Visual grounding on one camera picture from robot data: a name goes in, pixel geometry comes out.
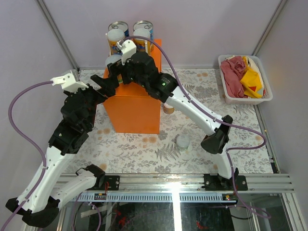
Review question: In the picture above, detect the aluminium mounting rail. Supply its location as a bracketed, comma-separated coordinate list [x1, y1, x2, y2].
[55, 173, 295, 193]

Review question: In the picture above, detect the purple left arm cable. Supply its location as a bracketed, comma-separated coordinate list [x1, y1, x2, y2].
[0, 81, 55, 231]

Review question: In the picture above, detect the pink cloth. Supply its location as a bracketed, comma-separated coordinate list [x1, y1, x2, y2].
[220, 56, 246, 98]

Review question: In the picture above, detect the yellow porridge can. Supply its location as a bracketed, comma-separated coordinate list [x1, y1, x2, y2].
[107, 29, 125, 55]

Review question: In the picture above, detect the yellow cloth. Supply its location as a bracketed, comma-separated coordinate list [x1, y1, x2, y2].
[240, 56, 264, 99]

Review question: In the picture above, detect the yellow can white lid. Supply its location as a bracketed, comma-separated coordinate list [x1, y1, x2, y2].
[105, 54, 122, 66]

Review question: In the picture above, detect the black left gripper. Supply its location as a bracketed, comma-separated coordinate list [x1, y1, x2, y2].
[66, 75, 116, 130]

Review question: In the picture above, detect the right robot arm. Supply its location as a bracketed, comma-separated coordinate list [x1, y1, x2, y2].
[107, 52, 237, 190]

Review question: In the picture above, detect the blue tin can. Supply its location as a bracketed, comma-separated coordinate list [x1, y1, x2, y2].
[133, 20, 154, 40]
[108, 21, 129, 33]

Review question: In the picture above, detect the white plastic basket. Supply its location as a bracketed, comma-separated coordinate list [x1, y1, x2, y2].
[218, 55, 273, 105]

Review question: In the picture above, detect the yellow can with spoon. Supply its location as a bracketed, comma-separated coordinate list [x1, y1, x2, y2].
[133, 28, 152, 55]

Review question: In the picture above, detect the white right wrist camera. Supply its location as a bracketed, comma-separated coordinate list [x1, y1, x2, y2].
[117, 39, 137, 65]

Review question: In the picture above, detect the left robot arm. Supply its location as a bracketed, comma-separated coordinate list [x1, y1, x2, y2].
[6, 73, 119, 228]

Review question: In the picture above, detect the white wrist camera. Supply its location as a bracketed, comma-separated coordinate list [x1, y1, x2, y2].
[117, 39, 137, 65]
[50, 69, 88, 93]

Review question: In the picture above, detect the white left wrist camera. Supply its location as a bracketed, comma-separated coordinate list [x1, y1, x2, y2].
[50, 69, 88, 93]

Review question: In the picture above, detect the orange wooden box shelf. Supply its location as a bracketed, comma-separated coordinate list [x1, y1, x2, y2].
[103, 38, 163, 135]

